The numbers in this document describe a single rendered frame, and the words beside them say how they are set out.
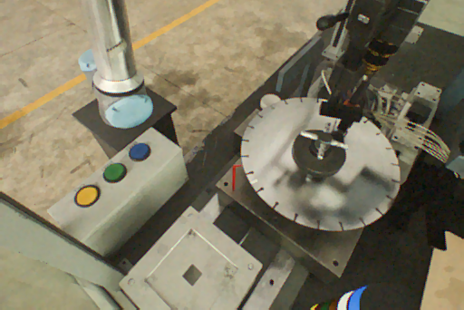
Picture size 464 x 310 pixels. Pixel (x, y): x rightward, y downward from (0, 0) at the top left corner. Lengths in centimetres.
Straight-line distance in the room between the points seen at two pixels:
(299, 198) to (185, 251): 24
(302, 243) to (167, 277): 27
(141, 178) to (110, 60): 26
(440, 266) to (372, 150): 33
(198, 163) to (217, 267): 35
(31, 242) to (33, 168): 165
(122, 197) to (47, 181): 133
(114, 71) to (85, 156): 129
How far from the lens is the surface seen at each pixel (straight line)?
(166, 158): 64
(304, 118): 65
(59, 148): 204
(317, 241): 62
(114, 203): 62
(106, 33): 62
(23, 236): 38
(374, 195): 59
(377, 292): 30
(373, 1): 45
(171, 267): 54
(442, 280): 83
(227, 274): 53
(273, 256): 69
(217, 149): 82
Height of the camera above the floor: 142
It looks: 53 degrees down
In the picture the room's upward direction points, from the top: 1 degrees clockwise
